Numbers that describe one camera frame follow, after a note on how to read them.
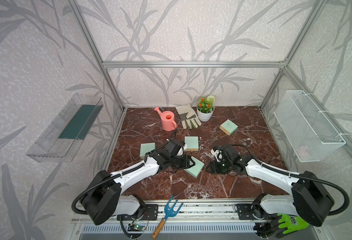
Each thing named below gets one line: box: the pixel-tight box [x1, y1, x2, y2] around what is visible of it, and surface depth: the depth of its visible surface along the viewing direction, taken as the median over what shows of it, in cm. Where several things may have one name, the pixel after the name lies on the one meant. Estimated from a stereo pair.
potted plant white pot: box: [196, 95, 216, 122], surface depth 106 cm
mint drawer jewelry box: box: [183, 156, 205, 179], surface depth 87 cm
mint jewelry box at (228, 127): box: [219, 119, 239, 136], surface depth 107 cm
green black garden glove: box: [277, 214, 310, 235], surface depth 70 cm
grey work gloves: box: [175, 104, 202, 130], surface depth 115 cm
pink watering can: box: [154, 106, 178, 132], surface depth 102 cm
